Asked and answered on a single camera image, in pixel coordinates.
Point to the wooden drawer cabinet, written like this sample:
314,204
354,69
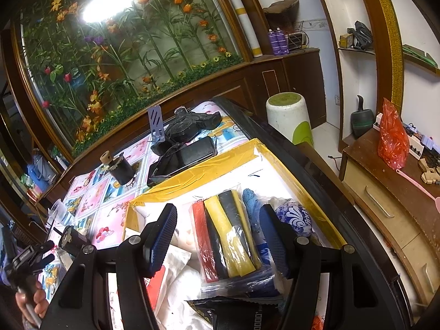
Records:
405,216

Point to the floral pink tablecloth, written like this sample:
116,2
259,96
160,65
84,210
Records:
99,203

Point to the black camera device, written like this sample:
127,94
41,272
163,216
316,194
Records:
188,124

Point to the red white tissue pack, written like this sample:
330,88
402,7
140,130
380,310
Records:
154,287

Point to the purple phone stand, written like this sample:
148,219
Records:
156,124

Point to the beige toy gun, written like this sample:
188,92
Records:
429,175

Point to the black small device on table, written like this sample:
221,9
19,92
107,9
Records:
72,241

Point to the purple bottle pair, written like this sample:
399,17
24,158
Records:
279,42

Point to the black dustpan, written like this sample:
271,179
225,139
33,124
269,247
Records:
362,119

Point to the pink fly swatter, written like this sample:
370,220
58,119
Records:
436,200

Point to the light blue knitted cloth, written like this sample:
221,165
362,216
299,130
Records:
253,206

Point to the white cloth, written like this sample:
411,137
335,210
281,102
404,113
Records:
182,283

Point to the clear plastic cup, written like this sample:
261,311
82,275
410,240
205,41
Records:
58,214

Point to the striped red yellow black pack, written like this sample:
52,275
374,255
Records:
226,247

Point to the blue white patterned plastic bag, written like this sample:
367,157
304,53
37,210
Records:
292,212

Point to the black cylindrical cup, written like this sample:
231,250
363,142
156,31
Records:
118,167

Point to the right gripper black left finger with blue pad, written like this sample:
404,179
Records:
82,300

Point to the white yellow rolled poster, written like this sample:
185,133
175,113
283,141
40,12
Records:
247,27

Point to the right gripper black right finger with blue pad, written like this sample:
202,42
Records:
358,296

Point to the red plastic bag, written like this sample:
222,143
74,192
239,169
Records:
393,146

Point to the black plastic bag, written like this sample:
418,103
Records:
230,313

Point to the flower picture glass panel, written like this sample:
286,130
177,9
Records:
93,64

